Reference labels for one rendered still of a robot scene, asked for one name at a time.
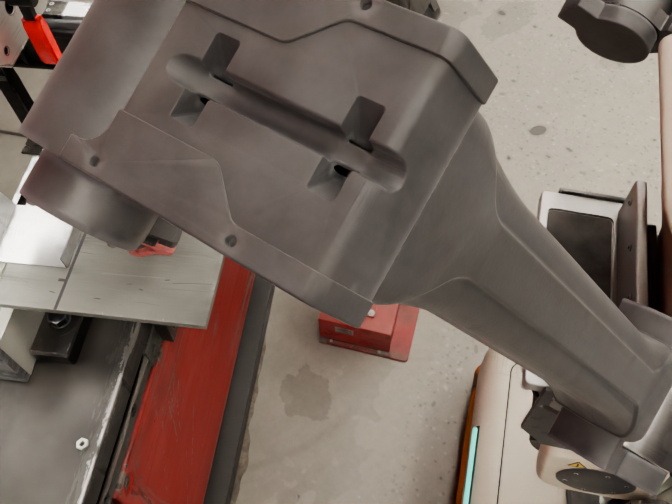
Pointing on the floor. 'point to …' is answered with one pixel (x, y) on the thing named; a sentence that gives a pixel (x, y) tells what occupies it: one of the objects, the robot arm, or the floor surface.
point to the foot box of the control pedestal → (374, 332)
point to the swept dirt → (247, 436)
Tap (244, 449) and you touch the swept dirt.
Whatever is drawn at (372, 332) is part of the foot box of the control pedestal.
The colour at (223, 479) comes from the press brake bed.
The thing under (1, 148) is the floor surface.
